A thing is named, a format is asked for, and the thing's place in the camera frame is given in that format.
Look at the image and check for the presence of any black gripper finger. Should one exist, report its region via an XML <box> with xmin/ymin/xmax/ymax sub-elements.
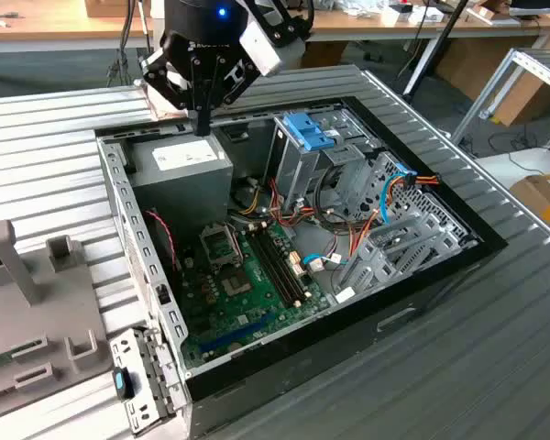
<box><xmin>140</xmin><ymin>49</ymin><xmax>204</xmax><ymax>138</ymax></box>
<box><xmin>202</xmin><ymin>54</ymin><xmax>261</xmax><ymax>138</ymax></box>

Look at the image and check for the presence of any light blue data wire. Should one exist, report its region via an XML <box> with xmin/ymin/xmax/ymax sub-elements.
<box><xmin>302</xmin><ymin>254</ymin><xmax>352</xmax><ymax>271</ymax></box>
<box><xmin>378</xmin><ymin>170</ymin><xmax>419</xmax><ymax>226</ymax></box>

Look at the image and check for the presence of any orange power wire black connector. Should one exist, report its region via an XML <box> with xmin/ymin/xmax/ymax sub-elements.
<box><xmin>347</xmin><ymin>171</ymin><xmax>442</xmax><ymax>262</ymax></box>

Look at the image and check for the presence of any metal disk bay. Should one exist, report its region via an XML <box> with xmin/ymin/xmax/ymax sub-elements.
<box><xmin>332</xmin><ymin>150</ymin><xmax>482</xmax><ymax>303</ymax></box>

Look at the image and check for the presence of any brown cardboard box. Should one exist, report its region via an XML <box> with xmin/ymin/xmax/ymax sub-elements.
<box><xmin>302</xmin><ymin>40</ymin><xmax>349</xmax><ymax>70</ymax></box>
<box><xmin>84</xmin><ymin>0</ymin><xmax>141</xmax><ymax>18</ymax></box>

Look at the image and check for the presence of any blue plastic drive latch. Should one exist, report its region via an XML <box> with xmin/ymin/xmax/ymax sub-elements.
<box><xmin>282</xmin><ymin>112</ymin><xmax>338</xmax><ymax>152</ymax></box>

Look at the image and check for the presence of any grey power supply unit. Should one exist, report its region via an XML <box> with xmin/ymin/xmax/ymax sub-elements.
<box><xmin>126</xmin><ymin>132</ymin><xmax>235</xmax><ymax>230</ymax></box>

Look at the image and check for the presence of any wooden desk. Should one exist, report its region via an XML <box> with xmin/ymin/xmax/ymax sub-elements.
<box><xmin>0</xmin><ymin>0</ymin><xmax>157</xmax><ymax>54</ymax></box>
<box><xmin>302</xmin><ymin>7</ymin><xmax>550</xmax><ymax>46</ymax></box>

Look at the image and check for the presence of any metal drive cage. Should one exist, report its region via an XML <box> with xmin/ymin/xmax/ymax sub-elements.
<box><xmin>263</xmin><ymin>107</ymin><xmax>381</xmax><ymax>207</ymax></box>

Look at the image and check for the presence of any CPU socket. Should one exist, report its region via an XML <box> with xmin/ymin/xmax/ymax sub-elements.
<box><xmin>197</xmin><ymin>222</ymin><xmax>243</xmax><ymax>271</ymax></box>

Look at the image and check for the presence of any black RAM slot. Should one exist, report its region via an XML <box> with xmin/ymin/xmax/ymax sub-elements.
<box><xmin>247</xmin><ymin>228</ymin><xmax>299</xmax><ymax>308</ymax></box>
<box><xmin>260</xmin><ymin>225</ymin><xmax>311</xmax><ymax>302</ymax></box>

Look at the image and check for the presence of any small white box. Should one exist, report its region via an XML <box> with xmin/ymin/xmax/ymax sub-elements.
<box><xmin>410</xmin><ymin>5</ymin><xmax>446</xmax><ymax>23</ymax></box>
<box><xmin>380</xmin><ymin>7</ymin><xmax>412</xmax><ymax>25</ymax></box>

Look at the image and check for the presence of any square black chipset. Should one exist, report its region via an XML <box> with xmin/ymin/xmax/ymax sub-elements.
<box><xmin>218</xmin><ymin>269</ymin><xmax>254</xmax><ymax>299</ymax></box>

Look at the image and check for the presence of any green motherboard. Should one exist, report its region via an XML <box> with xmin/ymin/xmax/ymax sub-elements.
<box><xmin>176</xmin><ymin>219</ymin><xmax>338</xmax><ymax>370</ymax></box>

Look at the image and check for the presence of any black slanted stand pole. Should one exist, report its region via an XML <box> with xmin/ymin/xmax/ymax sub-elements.
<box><xmin>401</xmin><ymin>0</ymin><xmax>469</xmax><ymax>105</ymax></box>

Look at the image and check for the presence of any blue expansion slot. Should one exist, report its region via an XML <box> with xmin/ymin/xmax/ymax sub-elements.
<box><xmin>199</xmin><ymin>313</ymin><xmax>276</xmax><ymax>354</ymax></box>

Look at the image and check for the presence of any grey parts rack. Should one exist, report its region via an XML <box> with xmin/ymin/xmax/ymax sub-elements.
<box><xmin>0</xmin><ymin>218</ymin><xmax>114</xmax><ymax>423</ymax></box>

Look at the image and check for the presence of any beige flat box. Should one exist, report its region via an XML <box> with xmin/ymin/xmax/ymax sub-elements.
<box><xmin>466</xmin><ymin>6</ymin><xmax>523</xmax><ymax>28</ymax></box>

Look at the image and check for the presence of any black open PC case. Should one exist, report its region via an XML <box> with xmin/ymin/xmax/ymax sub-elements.
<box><xmin>93</xmin><ymin>94</ymin><xmax>509</xmax><ymax>440</ymax></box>

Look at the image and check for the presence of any blue black latch tab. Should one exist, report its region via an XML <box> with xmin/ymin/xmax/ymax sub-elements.
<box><xmin>111</xmin><ymin>366</ymin><xmax>137</xmax><ymax>399</ymax></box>

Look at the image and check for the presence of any dark monitor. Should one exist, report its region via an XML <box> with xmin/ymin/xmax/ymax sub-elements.
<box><xmin>508</xmin><ymin>0</ymin><xmax>550</xmax><ymax>20</ymax></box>

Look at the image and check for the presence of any cardboard box with label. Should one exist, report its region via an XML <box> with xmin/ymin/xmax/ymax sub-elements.
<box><xmin>508</xmin><ymin>171</ymin><xmax>550</xmax><ymax>237</ymax></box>

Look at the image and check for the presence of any brown square base plate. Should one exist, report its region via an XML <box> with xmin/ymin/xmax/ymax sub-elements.
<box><xmin>139</xmin><ymin>80</ymin><xmax>187</xmax><ymax>121</ymax></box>

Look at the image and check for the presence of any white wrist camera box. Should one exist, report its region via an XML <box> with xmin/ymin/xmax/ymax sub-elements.
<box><xmin>238</xmin><ymin>17</ymin><xmax>283</xmax><ymax>77</ymax></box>

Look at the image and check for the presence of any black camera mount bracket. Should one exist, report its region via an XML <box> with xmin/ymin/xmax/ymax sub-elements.
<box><xmin>250</xmin><ymin>0</ymin><xmax>311</xmax><ymax>50</ymax></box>

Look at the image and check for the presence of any orange red wire bundle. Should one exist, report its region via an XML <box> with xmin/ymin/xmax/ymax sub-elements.
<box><xmin>228</xmin><ymin>177</ymin><xmax>318</xmax><ymax>231</ymax></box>

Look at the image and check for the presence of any thick black cable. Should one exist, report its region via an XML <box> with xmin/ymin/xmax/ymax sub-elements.
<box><xmin>313</xmin><ymin>162</ymin><xmax>350</xmax><ymax>226</ymax></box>

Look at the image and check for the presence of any aluminium frame shelf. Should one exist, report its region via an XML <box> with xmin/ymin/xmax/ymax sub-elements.
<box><xmin>451</xmin><ymin>45</ymin><xmax>550</xmax><ymax>150</ymax></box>

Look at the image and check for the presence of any silver slot retention bracket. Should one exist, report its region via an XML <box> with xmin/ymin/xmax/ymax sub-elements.
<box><xmin>109</xmin><ymin>325</ymin><xmax>189</xmax><ymax>435</ymax></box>

